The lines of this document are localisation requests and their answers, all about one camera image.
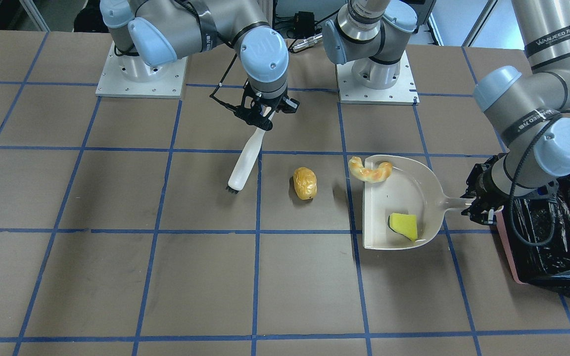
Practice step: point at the yellow sponge piece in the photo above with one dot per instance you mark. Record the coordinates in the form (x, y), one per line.
(404, 224)

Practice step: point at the white hand brush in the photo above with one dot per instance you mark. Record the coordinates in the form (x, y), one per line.
(246, 162)

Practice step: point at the yellow crumpled paper ball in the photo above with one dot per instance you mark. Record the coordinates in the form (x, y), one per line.
(305, 183)

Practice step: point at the orange peel piece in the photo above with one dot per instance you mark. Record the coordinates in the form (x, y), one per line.
(362, 173)

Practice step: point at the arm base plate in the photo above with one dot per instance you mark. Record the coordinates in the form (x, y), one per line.
(129, 77)
(367, 82)

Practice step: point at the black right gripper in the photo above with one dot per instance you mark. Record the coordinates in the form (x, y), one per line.
(276, 106)

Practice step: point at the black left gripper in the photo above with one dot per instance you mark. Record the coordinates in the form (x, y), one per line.
(483, 194)

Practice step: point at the pink bin with black bag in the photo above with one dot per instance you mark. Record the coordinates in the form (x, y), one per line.
(537, 244)

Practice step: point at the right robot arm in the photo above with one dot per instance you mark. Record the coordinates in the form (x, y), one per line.
(151, 36)

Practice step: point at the beige plastic dustpan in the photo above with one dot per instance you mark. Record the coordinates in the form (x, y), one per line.
(412, 188)

